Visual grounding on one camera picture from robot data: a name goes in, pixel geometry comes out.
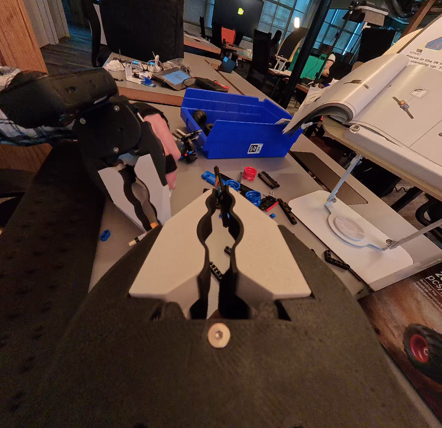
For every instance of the black angled toy beam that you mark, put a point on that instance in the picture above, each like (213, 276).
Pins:
(333, 256)

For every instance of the blue flat toy panel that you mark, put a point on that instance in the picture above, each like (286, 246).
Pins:
(208, 175)

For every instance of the computer monitor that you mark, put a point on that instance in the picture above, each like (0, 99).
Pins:
(238, 14)

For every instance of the blue toy pin connector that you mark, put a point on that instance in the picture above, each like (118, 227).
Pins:
(105, 235)

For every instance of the black toy tire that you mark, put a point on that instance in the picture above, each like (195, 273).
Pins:
(199, 117)
(209, 128)

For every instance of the blue wheel hub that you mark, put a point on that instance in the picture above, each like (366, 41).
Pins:
(253, 197)
(233, 185)

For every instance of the white book stand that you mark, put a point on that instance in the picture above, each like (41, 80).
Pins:
(310, 207)

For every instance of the black power adapter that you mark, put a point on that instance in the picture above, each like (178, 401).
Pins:
(210, 84)

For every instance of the wooden post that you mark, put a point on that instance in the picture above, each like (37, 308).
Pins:
(17, 27)

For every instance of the black orange toy chassis assembly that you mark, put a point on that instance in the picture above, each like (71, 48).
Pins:
(138, 239)

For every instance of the black glossy toy piece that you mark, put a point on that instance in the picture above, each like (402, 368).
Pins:
(268, 179)

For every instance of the tablet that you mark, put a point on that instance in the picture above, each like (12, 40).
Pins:
(174, 78)

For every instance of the truck print toy set box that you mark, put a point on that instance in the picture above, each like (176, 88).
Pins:
(407, 317)

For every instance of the dark dimpled mat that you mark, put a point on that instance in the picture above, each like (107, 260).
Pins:
(41, 245)

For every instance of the blue bin with white tag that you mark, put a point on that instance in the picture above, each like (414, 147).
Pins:
(234, 138)

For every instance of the black support pole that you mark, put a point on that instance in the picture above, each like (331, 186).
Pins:
(310, 38)

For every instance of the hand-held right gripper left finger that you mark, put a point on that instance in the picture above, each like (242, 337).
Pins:
(169, 262)

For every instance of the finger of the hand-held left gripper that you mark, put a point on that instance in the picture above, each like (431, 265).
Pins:
(159, 202)
(110, 186)

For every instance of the black blue toy frame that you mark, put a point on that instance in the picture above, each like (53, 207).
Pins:
(186, 143)

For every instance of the green board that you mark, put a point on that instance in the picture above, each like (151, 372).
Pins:
(304, 64)

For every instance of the black red toy beam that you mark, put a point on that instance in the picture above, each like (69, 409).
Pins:
(268, 203)

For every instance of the orange chair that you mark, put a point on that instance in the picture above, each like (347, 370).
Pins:
(228, 34)

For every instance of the instruction booklet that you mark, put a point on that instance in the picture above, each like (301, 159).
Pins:
(380, 86)

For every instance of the person's left hand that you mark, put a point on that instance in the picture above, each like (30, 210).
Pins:
(162, 131)

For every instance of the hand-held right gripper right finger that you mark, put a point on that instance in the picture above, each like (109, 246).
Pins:
(269, 262)

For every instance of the black axle with printed brick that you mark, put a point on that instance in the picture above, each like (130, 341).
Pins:
(219, 184)

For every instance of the short black toy beam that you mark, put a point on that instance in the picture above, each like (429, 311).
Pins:
(214, 270)

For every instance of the safety glasses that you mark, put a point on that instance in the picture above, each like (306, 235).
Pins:
(138, 65)

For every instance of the red wheel hub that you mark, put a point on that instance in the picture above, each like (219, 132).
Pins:
(249, 172)

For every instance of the grey desk with wooden edge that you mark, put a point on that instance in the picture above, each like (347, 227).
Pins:
(136, 84)

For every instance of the printed task card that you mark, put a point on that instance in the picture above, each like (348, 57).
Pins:
(428, 52)

